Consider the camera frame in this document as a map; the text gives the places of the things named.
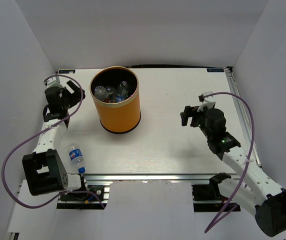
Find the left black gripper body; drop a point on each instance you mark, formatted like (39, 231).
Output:
(70, 100)

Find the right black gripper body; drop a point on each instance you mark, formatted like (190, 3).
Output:
(199, 118)

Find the black label black cap bottle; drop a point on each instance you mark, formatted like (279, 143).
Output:
(101, 93)

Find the clear crushed plastic bottle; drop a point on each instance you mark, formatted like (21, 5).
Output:
(122, 90)

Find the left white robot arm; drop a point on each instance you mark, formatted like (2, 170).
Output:
(44, 170)

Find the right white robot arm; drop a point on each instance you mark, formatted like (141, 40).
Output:
(264, 199)

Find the blue bottle inside bin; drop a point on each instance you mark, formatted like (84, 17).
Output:
(117, 98)

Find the orange cylindrical bin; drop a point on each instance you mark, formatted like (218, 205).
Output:
(122, 117)

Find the blue label blue cap bottle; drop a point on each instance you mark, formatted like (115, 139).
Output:
(76, 158)

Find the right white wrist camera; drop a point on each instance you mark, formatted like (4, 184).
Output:
(207, 101)

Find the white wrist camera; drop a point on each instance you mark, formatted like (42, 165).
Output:
(207, 101)
(53, 82)

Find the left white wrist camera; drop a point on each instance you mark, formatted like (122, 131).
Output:
(53, 82)

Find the right aluminium table rail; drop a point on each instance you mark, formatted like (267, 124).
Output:
(243, 115)

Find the aluminium table rail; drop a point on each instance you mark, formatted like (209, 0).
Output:
(243, 115)
(148, 177)

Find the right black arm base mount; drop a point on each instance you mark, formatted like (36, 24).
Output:
(207, 197)

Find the front aluminium table rail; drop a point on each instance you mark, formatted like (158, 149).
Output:
(148, 177)

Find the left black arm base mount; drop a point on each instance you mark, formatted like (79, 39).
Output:
(86, 201)

